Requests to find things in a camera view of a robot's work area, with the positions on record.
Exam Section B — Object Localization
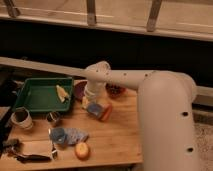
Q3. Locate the green plastic tray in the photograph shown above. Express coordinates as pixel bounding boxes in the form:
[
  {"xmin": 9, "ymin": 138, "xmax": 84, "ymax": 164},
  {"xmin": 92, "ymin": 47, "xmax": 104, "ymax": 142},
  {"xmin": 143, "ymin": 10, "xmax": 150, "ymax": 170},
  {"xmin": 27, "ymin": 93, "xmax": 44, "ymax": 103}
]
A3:
[{"xmin": 13, "ymin": 77, "xmax": 74, "ymax": 113}]

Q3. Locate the purple bowl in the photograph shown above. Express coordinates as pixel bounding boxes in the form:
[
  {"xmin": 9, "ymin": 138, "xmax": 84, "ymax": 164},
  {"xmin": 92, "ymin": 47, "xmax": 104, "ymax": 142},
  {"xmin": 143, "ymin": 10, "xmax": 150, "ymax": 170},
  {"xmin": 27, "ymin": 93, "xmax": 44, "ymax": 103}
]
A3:
[{"xmin": 73, "ymin": 81, "xmax": 87, "ymax": 101}]

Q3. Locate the black handled tool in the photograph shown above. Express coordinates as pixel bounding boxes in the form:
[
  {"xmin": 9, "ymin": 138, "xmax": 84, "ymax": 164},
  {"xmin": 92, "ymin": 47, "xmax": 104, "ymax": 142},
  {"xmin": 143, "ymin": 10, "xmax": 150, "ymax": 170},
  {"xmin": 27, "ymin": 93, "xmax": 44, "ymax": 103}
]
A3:
[{"xmin": 8, "ymin": 148, "xmax": 51, "ymax": 163}]

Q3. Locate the blue crumpled cloth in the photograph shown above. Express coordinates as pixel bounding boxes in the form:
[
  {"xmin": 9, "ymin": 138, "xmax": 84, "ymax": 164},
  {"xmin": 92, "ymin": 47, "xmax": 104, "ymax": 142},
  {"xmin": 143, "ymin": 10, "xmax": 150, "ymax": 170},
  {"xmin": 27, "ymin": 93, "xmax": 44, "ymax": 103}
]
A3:
[{"xmin": 49, "ymin": 127, "xmax": 89, "ymax": 145}]

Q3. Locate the orange carrot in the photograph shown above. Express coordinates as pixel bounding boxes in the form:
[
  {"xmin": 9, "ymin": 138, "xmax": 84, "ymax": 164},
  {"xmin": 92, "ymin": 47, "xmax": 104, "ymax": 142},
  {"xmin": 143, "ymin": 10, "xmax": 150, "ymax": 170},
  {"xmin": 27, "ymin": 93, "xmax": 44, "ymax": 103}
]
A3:
[{"xmin": 100, "ymin": 104, "xmax": 113, "ymax": 122}]

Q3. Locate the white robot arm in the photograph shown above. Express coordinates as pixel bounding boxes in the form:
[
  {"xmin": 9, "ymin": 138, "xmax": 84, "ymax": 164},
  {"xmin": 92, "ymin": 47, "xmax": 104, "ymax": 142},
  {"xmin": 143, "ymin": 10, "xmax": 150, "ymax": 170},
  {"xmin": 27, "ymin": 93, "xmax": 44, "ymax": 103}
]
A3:
[{"xmin": 84, "ymin": 63, "xmax": 200, "ymax": 171}]

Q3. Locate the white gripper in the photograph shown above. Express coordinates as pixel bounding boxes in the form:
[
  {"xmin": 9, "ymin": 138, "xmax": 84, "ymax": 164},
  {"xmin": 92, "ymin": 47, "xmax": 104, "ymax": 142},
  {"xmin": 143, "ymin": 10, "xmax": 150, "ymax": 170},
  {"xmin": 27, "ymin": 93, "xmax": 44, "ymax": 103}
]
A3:
[{"xmin": 82, "ymin": 82, "xmax": 104, "ymax": 109}]

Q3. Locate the red bowl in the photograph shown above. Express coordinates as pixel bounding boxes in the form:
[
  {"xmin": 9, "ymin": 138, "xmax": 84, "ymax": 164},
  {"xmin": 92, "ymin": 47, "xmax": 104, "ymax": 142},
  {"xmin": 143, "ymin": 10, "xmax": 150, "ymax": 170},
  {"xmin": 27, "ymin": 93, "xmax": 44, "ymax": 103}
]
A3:
[{"xmin": 105, "ymin": 84, "xmax": 125, "ymax": 98}]

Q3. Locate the small metal cup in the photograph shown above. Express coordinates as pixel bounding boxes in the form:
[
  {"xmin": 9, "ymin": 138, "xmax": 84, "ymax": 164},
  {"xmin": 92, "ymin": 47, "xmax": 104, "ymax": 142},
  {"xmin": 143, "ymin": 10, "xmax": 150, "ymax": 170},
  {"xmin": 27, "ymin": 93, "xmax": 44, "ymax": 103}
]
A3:
[{"xmin": 46, "ymin": 112, "xmax": 60, "ymax": 126}]

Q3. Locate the blue sponge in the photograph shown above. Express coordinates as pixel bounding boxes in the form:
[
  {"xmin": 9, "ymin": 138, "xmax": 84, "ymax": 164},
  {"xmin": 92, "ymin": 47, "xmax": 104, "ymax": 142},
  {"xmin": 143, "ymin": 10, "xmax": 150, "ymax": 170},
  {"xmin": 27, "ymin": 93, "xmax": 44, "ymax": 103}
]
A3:
[{"xmin": 86, "ymin": 103, "xmax": 103, "ymax": 118}]

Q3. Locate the yellow apple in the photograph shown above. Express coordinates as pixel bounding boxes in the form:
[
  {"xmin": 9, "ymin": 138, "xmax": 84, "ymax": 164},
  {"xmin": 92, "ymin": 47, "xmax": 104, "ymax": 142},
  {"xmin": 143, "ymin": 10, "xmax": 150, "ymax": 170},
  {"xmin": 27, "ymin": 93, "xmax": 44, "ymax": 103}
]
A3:
[{"xmin": 74, "ymin": 142, "xmax": 90, "ymax": 160}]

